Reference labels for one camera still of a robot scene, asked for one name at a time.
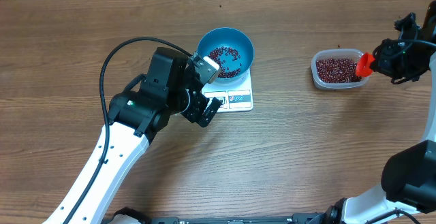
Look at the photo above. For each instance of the red adzuki beans in container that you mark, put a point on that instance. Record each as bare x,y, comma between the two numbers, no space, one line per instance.
337,70

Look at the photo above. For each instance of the white digital kitchen scale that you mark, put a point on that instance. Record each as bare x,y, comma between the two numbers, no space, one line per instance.
235,94

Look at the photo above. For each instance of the red scoop with blue handle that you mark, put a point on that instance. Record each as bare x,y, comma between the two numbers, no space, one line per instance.
363,68

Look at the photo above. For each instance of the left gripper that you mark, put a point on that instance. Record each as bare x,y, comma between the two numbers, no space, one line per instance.
195,114

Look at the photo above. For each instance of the clear plastic container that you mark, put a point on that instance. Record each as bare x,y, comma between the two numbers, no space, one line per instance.
346,53

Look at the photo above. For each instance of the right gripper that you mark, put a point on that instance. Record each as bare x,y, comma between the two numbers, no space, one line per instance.
380,62

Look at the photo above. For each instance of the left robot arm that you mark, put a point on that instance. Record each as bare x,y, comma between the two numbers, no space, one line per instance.
171,86

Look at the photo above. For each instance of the red beans in bowl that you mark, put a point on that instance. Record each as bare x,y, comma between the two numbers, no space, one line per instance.
228,59

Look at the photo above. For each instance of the blue metal bowl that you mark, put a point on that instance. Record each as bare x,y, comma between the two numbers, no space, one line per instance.
229,37

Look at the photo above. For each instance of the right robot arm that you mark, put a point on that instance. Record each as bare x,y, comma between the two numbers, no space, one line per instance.
407,184

